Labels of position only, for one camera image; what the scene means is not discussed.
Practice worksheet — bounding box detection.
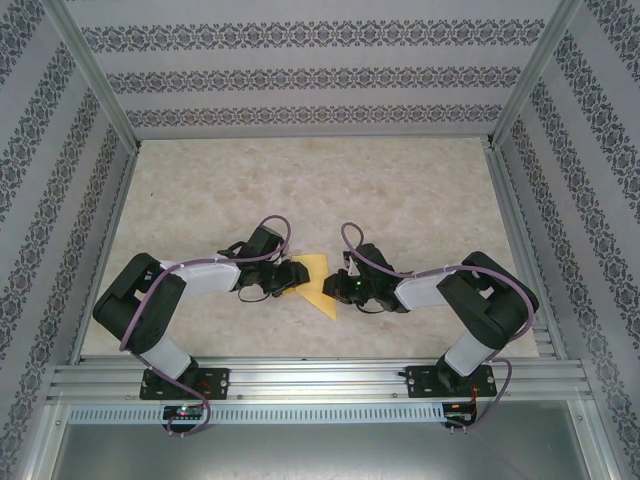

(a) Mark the long aluminium mounting rail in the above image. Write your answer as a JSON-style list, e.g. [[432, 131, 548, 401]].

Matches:
[[47, 355, 594, 401]]

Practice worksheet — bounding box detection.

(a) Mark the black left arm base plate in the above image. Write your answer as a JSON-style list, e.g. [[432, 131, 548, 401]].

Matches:
[[139, 367, 230, 401]]

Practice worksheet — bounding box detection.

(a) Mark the yellow paper sheet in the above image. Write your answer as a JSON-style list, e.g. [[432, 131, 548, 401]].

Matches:
[[289, 253, 340, 322]]

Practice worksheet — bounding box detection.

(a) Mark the aluminium side rail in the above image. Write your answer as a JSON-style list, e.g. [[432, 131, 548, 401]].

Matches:
[[484, 144, 569, 359], [67, 142, 144, 366]]

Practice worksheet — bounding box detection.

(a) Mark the circuit board with green light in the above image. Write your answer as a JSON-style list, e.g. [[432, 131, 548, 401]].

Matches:
[[163, 405, 204, 420]]

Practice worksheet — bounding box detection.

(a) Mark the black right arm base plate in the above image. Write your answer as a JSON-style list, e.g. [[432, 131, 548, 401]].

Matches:
[[405, 364, 494, 400]]

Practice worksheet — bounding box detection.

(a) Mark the aluminium frame post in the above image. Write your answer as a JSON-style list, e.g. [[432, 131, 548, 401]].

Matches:
[[487, 0, 584, 149], [42, 0, 142, 151]]

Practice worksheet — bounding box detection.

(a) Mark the slotted grey cable duct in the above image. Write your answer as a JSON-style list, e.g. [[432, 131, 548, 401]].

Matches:
[[67, 403, 446, 426]]

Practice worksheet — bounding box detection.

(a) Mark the grey metal shelf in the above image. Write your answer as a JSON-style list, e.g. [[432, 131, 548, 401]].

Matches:
[[22, 399, 621, 480]]

